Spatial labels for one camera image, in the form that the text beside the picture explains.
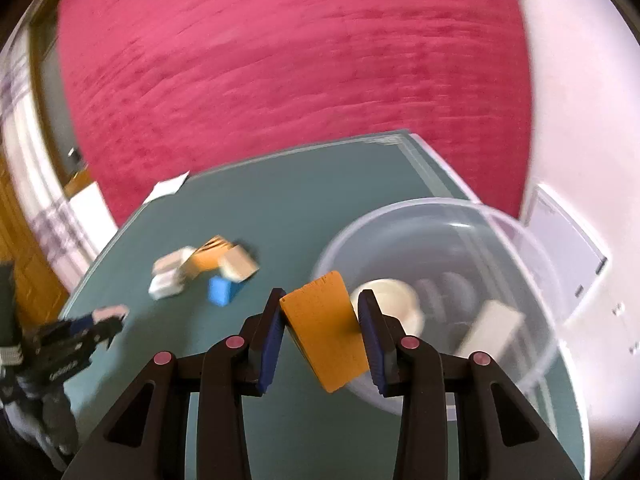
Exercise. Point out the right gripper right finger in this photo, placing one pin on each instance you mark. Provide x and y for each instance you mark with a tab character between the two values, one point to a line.
500	435

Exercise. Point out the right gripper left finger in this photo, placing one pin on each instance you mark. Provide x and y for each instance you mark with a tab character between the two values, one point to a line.
143	435

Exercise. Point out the white rectangular box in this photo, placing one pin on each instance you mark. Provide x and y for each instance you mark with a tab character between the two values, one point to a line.
492	330

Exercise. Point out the blue foam cube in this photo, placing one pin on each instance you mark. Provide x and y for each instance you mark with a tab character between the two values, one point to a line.
222	291

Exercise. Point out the pink white small dish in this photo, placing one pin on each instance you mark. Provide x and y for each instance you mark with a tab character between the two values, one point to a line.
395	298

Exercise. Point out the orange striped triangular block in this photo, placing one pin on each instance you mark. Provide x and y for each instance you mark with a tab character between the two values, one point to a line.
325	328
206	257

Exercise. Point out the light wooden triangle block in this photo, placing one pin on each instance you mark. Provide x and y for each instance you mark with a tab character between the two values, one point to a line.
237	265

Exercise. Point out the white stone-like block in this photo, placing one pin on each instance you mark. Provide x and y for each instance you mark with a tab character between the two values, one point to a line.
120	311

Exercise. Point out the pale wooden wedge block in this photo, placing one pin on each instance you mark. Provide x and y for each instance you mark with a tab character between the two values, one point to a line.
173	260

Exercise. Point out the patterned curtain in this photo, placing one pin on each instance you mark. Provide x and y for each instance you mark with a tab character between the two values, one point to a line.
64	242

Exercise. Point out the clear plastic bowl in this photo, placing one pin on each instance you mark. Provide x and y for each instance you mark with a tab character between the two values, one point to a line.
456	255

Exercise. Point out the green table mat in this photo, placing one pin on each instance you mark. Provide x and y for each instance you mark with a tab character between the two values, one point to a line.
283	209

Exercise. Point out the white paper slip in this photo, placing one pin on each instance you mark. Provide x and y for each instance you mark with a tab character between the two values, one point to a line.
167	187

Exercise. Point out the red quilted blanket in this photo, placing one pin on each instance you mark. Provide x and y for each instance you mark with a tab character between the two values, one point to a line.
157	88

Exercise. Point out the white wall panel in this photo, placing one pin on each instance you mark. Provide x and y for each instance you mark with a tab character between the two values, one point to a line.
576	248

